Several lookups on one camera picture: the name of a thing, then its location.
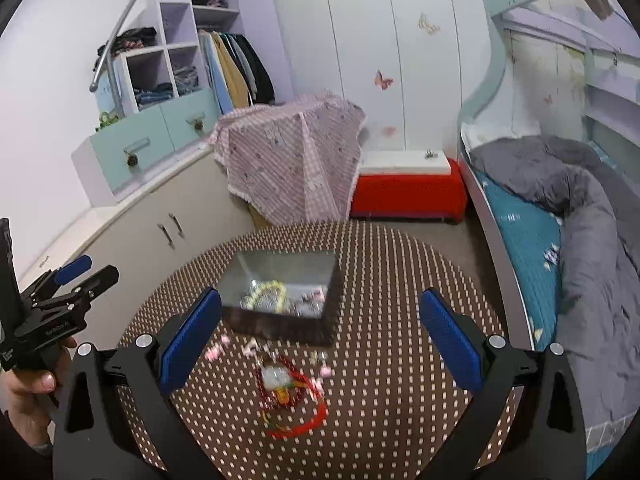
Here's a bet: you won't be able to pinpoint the teal bed sheet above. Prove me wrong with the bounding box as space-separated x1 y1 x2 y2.
472 169 640 476

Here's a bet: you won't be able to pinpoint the grey duvet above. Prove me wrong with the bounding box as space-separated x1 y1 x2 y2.
470 134 639 446

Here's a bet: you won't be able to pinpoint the hanging clothes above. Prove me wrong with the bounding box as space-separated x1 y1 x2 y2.
198 29 274 115

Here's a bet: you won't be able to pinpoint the mint green bunk bed frame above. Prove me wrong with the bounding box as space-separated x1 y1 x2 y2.
458 0 639 479

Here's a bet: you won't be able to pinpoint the mint drawer unit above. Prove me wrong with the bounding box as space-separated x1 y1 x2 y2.
72 89 220 207

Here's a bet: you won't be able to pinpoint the white jade pendant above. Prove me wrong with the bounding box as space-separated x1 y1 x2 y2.
262 364 293 391

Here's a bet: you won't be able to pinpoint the yellow green bead bracelet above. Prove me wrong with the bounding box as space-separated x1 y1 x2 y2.
240 280 289 313

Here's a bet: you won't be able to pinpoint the white wardrobe doors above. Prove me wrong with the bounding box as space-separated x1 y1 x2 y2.
274 0 489 156

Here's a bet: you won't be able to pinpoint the pink hair clip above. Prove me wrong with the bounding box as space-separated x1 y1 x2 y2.
205 335 230 362

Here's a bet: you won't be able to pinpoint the dark metal jewelry box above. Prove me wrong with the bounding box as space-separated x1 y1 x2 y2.
216 250 343 347

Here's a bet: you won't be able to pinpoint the pink checkered cloth cover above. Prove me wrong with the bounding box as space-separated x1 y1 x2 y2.
208 91 366 226

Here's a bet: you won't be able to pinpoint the red storage ottoman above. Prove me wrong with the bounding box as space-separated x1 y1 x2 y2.
350 151 468 223

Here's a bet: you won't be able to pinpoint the lilac open shelf wardrobe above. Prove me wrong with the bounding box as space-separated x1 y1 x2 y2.
90 0 294 116

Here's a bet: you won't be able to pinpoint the brown polka dot tablecloth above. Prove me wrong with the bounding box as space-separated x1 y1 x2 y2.
122 222 506 479

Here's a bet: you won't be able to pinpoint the left hand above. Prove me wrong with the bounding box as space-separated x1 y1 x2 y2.
1 337 77 451

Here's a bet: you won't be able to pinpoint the beige low cabinet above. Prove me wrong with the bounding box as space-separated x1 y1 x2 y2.
20 148 254 348

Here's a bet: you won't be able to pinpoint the red cord necklace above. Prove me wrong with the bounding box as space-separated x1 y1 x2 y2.
259 366 330 440

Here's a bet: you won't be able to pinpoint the silver small earrings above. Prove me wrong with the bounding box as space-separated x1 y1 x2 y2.
309 350 329 366

